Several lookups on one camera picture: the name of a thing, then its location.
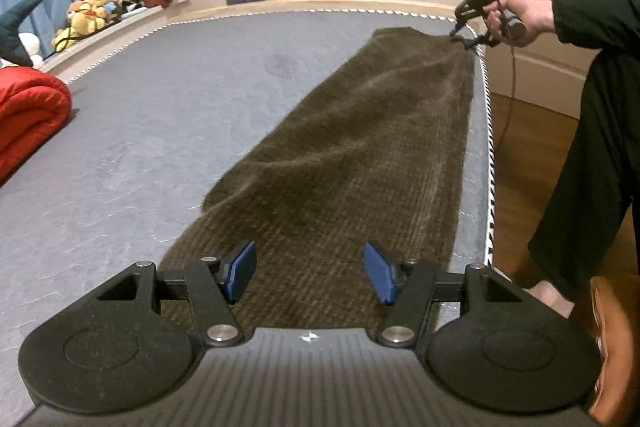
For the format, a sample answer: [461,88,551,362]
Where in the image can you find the brown corduroy pants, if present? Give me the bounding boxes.
[162,27,474,329]

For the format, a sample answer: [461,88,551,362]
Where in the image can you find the black sleeved right forearm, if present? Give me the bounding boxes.
[552,0,639,51]

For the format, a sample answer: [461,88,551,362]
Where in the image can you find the person's right hand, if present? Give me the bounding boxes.
[484,0,555,48]

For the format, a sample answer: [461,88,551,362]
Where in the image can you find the black trouser leg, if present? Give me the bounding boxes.
[528,50,639,301]

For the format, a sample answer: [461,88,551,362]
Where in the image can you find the red folded quilt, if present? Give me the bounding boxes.
[1,66,73,182]

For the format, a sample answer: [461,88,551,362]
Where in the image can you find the yellow plush toy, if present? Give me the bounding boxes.
[51,0,114,53]

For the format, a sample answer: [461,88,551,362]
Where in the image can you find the dark shark plush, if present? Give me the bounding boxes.
[0,0,43,67]

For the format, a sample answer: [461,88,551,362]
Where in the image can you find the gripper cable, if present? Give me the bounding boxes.
[491,43,519,153]

